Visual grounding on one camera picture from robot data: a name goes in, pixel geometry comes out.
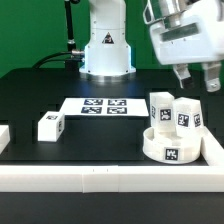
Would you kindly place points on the black pole stand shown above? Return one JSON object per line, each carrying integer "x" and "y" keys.
{"x": 70, "y": 64}

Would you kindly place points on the white U-shaped fence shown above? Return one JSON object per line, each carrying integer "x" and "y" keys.
{"x": 86, "y": 179}

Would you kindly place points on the white sheet with markers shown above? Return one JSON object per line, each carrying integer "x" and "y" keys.
{"x": 104, "y": 107}

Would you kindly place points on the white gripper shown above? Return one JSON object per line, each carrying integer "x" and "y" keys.
{"x": 199, "y": 39}

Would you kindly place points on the white round stool seat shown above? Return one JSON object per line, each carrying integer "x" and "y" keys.
{"x": 169, "y": 148}

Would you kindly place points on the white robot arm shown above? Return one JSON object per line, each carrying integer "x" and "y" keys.
{"x": 108, "y": 55}

